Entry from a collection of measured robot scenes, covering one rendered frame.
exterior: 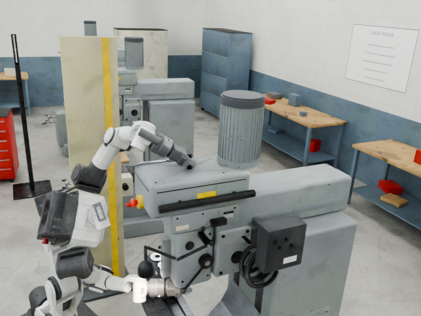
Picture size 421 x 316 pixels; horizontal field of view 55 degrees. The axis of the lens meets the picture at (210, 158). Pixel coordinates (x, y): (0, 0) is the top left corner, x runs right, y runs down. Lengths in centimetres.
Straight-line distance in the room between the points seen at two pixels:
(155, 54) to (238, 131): 854
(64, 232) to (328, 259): 132
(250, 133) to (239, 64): 735
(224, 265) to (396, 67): 486
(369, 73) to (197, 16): 603
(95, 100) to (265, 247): 211
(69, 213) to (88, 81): 156
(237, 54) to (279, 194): 722
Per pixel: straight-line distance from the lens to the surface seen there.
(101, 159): 204
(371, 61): 669
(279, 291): 215
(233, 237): 195
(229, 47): 894
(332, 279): 236
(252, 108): 175
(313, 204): 215
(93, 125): 345
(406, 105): 628
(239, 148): 179
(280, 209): 203
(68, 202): 203
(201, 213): 180
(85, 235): 204
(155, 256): 261
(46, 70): 1069
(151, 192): 166
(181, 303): 256
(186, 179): 170
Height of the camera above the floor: 259
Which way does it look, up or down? 21 degrees down
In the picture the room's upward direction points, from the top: 3 degrees clockwise
